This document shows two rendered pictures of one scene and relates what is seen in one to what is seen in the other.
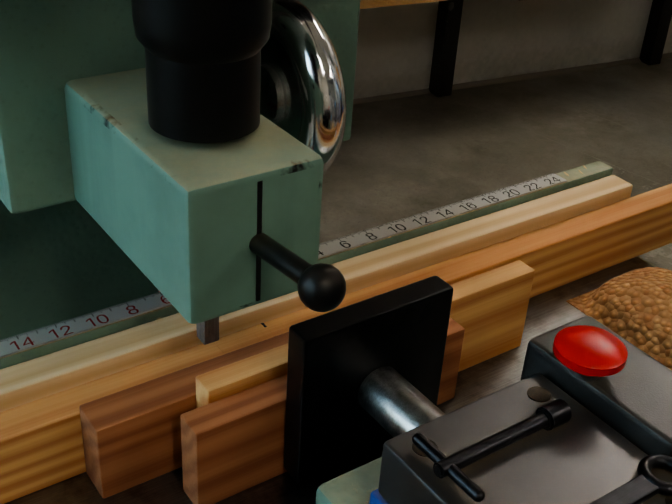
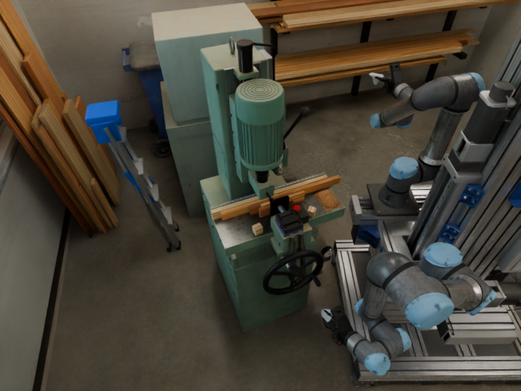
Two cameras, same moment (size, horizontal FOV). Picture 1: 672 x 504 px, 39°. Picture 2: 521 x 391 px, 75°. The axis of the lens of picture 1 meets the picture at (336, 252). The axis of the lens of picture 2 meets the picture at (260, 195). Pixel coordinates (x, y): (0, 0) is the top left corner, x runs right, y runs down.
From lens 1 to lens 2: 1.10 m
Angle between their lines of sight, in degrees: 19
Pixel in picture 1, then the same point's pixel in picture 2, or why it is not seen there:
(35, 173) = (244, 179)
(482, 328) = (297, 198)
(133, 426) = (253, 208)
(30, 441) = (243, 209)
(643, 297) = (322, 195)
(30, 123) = (244, 174)
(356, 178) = (322, 124)
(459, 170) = (352, 122)
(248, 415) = (265, 209)
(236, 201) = (263, 189)
